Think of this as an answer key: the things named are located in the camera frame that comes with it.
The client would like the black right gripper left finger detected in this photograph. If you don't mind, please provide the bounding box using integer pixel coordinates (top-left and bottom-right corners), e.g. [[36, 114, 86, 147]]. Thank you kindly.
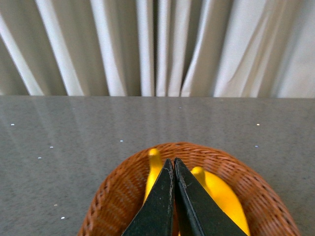
[[122, 159, 175, 236]]

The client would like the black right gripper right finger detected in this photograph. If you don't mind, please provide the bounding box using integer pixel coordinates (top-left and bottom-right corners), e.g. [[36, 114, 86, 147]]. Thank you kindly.
[[174, 158, 246, 236]]

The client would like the yellow banana basket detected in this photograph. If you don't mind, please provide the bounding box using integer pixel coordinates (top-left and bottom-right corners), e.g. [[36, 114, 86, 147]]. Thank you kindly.
[[143, 148, 163, 204]]

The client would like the curved yellow banana in basket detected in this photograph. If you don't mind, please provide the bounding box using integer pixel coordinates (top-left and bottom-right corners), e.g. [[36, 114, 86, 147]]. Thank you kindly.
[[191, 166, 251, 236]]

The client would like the brown wicker basket right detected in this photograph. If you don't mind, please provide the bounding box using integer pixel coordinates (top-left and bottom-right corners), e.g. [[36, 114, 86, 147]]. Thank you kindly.
[[78, 142, 300, 236]]

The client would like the white pleated curtain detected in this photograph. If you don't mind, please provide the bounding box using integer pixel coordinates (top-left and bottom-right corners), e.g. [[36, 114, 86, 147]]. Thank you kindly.
[[0, 0, 315, 98]]

